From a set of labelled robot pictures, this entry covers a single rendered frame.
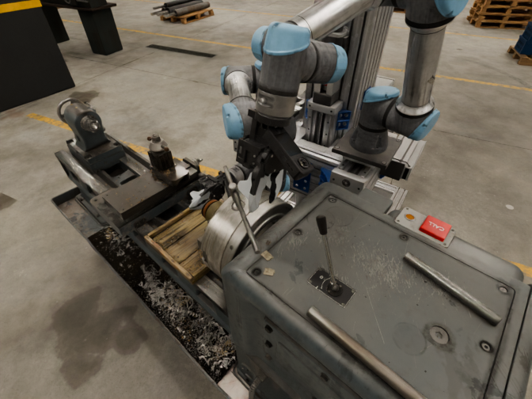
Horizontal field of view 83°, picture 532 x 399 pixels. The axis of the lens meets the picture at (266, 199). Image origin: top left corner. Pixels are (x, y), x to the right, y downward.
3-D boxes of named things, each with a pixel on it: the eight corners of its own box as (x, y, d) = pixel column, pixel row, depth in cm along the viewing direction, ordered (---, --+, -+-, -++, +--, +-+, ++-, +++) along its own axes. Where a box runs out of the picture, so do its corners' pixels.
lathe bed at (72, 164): (305, 292, 126) (309, 267, 114) (250, 355, 108) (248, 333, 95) (119, 154, 202) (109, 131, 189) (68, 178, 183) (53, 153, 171)
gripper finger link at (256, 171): (257, 191, 65) (271, 153, 62) (264, 195, 64) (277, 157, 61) (244, 192, 61) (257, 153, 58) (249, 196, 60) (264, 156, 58)
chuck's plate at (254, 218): (298, 239, 112) (294, 183, 88) (240, 305, 99) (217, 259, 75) (290, 235, 114) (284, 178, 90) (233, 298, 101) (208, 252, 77)
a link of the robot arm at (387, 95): (370, 112, 122) (378, 78, 113) (399, 124, 115) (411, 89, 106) (351, 121, 117) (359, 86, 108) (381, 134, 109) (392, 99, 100)
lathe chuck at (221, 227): (290, 235, 114) (284, 178, 90) (233, 298, 101) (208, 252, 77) (272, 223, 118) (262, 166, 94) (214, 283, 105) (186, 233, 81)
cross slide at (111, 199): (203, 173, 147) (203, 166, 143) (123, 222, 123) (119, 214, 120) (183, 161, 155) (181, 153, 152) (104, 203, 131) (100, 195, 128)
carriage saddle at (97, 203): (208, 184, 150) (207, 175, 146) (123, 237, 124) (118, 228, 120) (173, 161, 165) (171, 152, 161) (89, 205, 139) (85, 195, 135)
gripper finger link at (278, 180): (264, 188, 75) (263, 157, 68) (282, 199, 72) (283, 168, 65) (255, 194, 73) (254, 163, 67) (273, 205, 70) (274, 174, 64)
